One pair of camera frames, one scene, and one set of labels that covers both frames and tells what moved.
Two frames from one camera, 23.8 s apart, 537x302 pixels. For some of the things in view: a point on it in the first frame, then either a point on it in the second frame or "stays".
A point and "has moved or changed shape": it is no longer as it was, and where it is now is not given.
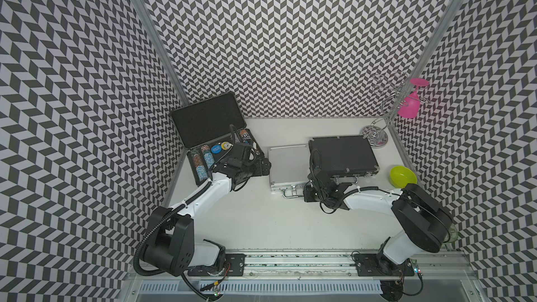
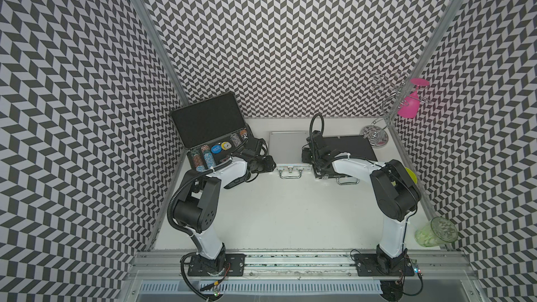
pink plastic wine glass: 410,106 stays
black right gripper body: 311,195 → 308,156
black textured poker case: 342,156 stays
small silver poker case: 289,170 has moved or changed shape
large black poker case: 208,130 stays
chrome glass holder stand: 398,93 stays
